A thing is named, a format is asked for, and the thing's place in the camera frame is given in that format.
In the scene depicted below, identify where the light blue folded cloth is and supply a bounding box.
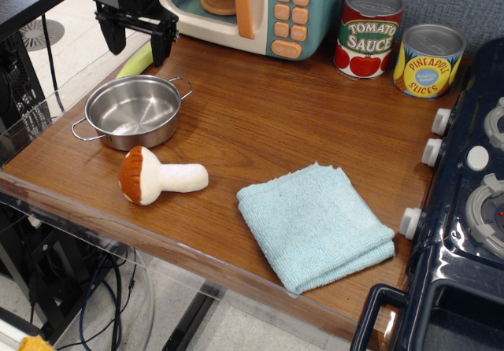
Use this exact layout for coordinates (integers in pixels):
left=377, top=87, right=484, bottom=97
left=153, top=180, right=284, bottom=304
left=237, top=163, right=395, bottom=295

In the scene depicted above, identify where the plush brown white mushroom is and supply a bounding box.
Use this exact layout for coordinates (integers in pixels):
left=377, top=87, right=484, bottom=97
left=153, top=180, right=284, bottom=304
left=118, top=146, right=209, bottom=206

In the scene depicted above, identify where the green handled metal spoon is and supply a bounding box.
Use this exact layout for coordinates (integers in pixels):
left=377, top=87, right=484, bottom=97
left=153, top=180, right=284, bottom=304
left=116, top=42, right=154, bottom=79

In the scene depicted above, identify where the blue cable under table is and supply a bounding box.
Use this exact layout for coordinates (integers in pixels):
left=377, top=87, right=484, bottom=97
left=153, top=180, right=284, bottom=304
left=78, top=252, right=123, bottom=351

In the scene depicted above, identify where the small steel pot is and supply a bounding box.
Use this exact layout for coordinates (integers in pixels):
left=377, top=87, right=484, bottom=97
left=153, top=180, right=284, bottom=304
left=72, top=75, right=194, bottom=151

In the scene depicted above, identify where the dark blue toy stove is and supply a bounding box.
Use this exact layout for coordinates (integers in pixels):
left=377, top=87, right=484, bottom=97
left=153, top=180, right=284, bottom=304
left=351, top=39, right=503, bottom=350

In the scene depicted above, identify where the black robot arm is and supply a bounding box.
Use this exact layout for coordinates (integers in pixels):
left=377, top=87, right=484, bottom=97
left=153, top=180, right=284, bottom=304
left=93, top=0, right=179, bottom=67

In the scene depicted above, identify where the pineapple slices can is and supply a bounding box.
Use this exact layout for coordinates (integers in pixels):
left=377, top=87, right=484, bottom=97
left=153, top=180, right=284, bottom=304
left=393, top=24, right=466, bottom=98

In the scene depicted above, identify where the clear acrylic table guard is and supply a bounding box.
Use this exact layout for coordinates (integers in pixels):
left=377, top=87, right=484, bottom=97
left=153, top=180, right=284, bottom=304
left=0, top=24, right=355, bottom=344

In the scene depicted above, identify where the black cable bundle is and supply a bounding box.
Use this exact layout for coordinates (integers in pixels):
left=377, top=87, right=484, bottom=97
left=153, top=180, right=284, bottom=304
left=23, top=244, right=139, bottom=351

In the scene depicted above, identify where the teal toy microwave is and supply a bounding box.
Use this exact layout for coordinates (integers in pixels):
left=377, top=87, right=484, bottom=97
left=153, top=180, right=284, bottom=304
left=160, top=0, right=342, bottom=61

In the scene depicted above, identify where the tomato sauce can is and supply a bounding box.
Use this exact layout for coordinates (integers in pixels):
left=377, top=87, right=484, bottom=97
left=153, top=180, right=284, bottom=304
left=334, top=0, right=405, bottom=79

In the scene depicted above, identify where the orange fuzzy object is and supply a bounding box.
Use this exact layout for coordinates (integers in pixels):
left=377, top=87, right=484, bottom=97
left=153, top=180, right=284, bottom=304
left=17, top=335, right=54, bottom=351

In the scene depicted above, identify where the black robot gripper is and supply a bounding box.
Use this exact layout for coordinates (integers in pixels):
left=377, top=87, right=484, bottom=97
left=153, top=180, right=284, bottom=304
left=93, top=0, right=179, bottom=67

